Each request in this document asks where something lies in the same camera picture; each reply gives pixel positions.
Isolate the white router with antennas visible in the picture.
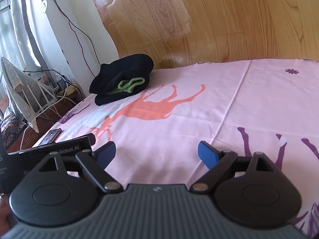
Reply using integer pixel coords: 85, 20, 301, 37
23, 74, 58, 113

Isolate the wood grain board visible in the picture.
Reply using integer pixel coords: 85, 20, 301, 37
93, 0, 318, 68

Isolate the black box with white text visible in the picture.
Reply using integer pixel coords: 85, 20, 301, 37
1, 136, 30, 194

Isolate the grey white curtain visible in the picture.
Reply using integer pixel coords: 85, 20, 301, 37
0, 0, 66, 110

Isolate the black smartphone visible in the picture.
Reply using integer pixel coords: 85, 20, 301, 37
39, 128, 63, 146

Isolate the green navy striped knit sweater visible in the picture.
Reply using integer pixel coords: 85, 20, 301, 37
89, 53, 154, 106

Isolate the pink printed bed sheet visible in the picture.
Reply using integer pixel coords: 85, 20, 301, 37
32, 58, 319, 239

